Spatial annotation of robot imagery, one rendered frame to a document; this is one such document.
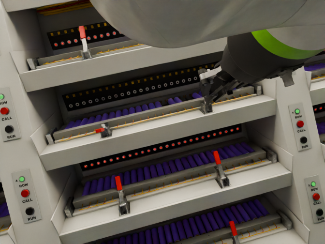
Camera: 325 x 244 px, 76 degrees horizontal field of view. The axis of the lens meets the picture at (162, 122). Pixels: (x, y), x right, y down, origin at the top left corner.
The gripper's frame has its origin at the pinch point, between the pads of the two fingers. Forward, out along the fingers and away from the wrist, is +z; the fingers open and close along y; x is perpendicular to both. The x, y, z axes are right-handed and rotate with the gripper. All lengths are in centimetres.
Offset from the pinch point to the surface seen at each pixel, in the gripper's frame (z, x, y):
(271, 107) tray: 7.5, -5.6, 16.7
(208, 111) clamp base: 7.4, -2.7, 0.0
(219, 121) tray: 7.6, -5.9, 2.3
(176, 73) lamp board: 18.8, 13.3, -3.1
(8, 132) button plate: 5.0, 2.7, -47.7
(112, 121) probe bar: 10.3, 0.9, -24.6
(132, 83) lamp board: 18.9, 13.2, -17.5
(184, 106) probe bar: 10.9, 0.5, -5.1
